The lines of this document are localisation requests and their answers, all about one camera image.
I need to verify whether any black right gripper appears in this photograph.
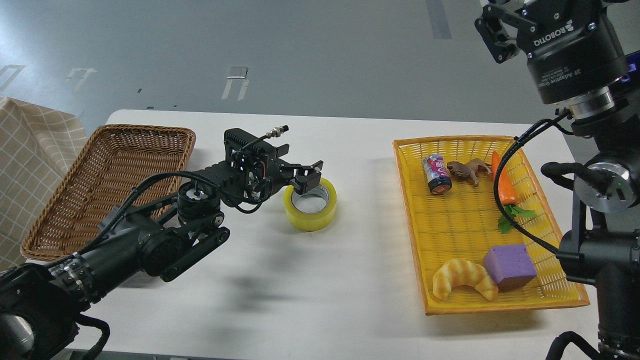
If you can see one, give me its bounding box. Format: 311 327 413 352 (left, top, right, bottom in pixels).
474 0 628 105

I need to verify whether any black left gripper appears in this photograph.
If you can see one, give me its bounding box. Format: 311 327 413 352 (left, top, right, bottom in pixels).
240 145 324 201

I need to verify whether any yellow tape roll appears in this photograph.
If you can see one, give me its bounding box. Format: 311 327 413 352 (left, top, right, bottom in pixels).
283 178 338 232

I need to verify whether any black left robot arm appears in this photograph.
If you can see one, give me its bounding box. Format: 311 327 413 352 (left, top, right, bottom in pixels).
0 125 323 360

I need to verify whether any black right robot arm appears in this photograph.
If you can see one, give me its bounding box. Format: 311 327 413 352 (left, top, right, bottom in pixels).
475 0 640 360

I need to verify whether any small soda can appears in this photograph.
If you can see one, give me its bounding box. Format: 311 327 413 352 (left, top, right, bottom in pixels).
422 153 453 195

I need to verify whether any brown toy animal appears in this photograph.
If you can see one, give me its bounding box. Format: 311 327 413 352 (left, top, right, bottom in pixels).
446 158 493 188

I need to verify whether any orange toy carrot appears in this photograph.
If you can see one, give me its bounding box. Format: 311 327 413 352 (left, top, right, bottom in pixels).
491 151 537 219

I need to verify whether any toy croissant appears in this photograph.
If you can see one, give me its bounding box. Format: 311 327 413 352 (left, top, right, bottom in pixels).
432 258 499 302

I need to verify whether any yellow plastic basket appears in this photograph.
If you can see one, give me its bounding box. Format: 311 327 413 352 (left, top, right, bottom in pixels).
393 135 590 316

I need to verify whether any brown wicker basket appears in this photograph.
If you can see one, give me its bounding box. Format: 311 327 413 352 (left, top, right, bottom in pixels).
20 124 196 261

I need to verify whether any purple foam cube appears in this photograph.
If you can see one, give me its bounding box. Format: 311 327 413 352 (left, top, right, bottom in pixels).
483 243 538 292

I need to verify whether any beige checkered cloth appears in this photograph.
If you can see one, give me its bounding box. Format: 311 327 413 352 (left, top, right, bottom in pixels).
0 96 87 269

